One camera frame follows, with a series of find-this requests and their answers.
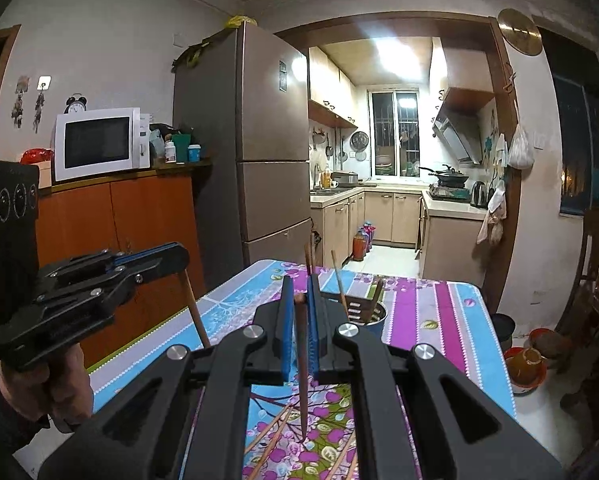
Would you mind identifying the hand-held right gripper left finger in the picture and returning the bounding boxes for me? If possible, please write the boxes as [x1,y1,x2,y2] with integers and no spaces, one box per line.
[37,276,296,480]

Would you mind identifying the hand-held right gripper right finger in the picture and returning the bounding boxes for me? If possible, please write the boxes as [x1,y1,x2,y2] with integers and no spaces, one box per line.
[307,274,563,480]

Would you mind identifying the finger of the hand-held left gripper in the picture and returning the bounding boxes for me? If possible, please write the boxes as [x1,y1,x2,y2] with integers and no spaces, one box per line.
[32,271,145,321]
[38,242,190,291]

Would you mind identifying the single brown bamboo chopstick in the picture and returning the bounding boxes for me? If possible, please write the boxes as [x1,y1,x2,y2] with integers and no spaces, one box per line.
[180,267,213,350]
[294,296,311,441]

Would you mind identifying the set of wooden chopsticks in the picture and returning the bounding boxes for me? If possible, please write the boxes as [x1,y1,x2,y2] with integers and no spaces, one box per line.
[242,242,386,480]

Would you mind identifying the blue perforated chopstick holder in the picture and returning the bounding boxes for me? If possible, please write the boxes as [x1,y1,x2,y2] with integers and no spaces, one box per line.
[343,287,387,346]

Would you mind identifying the person's left hand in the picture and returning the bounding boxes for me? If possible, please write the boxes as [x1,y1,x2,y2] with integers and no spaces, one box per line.
[0,345,95,433]

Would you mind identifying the orange wooden cabinet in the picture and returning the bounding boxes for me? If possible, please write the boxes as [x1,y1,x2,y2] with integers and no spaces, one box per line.
[34,157,213,368]

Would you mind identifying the red round object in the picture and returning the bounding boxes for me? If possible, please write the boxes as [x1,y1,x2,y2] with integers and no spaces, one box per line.
[20,148,54,165]

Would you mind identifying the red floor bottles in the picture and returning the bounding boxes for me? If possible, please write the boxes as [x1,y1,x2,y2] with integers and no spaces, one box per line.
[352,220,377,262]

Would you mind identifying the floral striped tablecloth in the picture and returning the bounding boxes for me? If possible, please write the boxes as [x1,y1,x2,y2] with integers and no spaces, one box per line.
[87,259,517,480]

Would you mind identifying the white microwave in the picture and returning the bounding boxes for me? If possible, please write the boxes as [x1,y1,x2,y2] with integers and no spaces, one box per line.
[54,107,151,183]

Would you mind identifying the green cup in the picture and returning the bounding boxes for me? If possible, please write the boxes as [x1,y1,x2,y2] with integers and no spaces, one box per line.
[172,134,193,163]

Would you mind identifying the beige base kitchen cabinets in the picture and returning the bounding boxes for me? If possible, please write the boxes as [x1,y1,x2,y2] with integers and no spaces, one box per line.
[309,187,487,281]

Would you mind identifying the hanging dreamcatcher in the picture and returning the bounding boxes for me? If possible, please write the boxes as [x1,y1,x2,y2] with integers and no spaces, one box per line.
[32,89,46,133]
[10,76,31,128]

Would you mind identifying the grey refrigerator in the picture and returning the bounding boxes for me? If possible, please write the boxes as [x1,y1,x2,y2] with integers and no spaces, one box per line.
[172,22,314,291]

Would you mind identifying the dark bucket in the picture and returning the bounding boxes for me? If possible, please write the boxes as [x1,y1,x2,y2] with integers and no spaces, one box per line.
[489,312,516,356]

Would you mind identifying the gas stove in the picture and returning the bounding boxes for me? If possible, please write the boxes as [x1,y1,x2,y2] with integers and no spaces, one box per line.
[428,184,471,202]

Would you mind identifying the black wok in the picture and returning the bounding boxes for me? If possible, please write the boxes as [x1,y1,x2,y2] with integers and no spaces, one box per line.
[418,165,471,187]

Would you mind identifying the steel kettle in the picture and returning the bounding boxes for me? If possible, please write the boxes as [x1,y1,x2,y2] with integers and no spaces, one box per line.
[470,180,490,210]

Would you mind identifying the barred kitchen window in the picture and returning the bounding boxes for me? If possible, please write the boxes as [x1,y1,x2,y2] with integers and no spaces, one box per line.
[367,87,421,178]

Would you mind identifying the orange basin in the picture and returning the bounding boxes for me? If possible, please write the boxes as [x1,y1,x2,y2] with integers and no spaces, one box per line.
[504,345,550,396]

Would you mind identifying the hanging cloths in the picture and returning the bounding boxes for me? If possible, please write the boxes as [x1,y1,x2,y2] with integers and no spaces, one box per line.
[475,132,510,247]

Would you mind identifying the red bowl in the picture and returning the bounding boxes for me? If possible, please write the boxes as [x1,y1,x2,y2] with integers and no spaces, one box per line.
[529,327,573,361]

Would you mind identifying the steel range hood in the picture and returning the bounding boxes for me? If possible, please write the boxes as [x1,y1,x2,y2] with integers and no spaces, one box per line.
[432,110,485,166]

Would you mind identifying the hanging white plastic bag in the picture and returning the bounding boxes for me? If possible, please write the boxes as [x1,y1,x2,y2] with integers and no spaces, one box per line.
[507,122,536,170]

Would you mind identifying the ceiling light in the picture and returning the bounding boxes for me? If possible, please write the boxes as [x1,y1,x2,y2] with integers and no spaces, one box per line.
[359,35,425,81]

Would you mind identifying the wooden dining chair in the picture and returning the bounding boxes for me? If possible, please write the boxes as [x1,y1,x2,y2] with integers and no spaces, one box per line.
[559,207,599,341]

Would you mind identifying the beige cabinet above hood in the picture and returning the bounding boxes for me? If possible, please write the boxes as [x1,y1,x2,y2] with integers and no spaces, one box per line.
[429,37,496,113]

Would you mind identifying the dark window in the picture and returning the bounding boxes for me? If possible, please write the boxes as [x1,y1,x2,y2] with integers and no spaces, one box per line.
[534,27,599,218]

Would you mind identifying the beige wall cabinets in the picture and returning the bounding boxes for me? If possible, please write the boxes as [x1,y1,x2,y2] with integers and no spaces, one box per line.
[308,46,359,130]

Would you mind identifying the round gold wall disc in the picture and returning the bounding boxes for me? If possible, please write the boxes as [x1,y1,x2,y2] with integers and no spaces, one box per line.
[497,7,543,56]

